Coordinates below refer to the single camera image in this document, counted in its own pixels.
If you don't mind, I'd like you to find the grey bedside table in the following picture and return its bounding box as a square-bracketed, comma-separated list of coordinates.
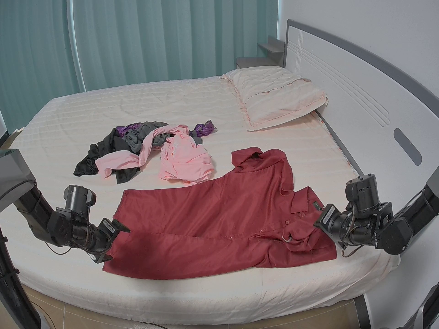
[236, 35, 286, 69]

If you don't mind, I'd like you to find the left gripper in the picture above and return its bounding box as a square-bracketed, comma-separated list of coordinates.
[89, 218, 131, 264]

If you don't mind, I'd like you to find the cream pillow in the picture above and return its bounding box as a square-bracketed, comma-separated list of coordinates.
[219, 65, 329, 132]

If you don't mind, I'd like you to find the bed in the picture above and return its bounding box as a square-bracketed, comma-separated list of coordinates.
[0, 19, 439, 329]

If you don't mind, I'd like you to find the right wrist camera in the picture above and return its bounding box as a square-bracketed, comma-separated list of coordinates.
[345, 180, 360, 203]

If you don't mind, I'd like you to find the blue-green curtain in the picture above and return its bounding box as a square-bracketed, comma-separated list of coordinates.
[0, 0, 79, 140]
[72, 0, 280, 92]

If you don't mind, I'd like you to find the dark red shirt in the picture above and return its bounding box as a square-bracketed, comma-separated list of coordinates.
[102, 147, 337, 280]

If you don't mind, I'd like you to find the pile of clothes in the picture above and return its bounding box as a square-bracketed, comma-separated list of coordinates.
[73, 119, 218, 185]

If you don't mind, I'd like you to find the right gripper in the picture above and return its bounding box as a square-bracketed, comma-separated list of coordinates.
[313, 203, 346, 242]

